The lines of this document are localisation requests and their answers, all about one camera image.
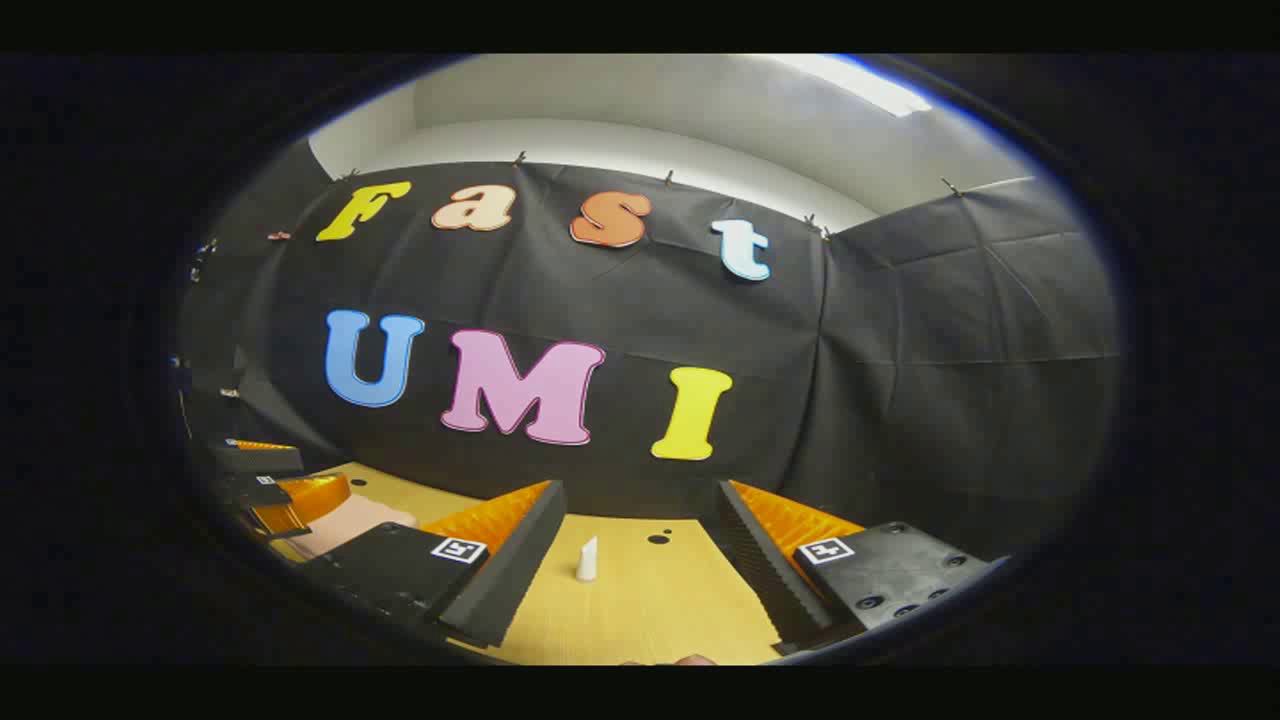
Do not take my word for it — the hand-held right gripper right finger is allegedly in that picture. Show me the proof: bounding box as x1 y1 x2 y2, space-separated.
700 480 1011 658

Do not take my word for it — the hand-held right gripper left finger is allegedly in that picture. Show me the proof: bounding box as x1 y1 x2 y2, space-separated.
300 480 568 649

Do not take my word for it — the black backdrop cloth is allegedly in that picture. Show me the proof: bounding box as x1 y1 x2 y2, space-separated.
180 140 1121 561

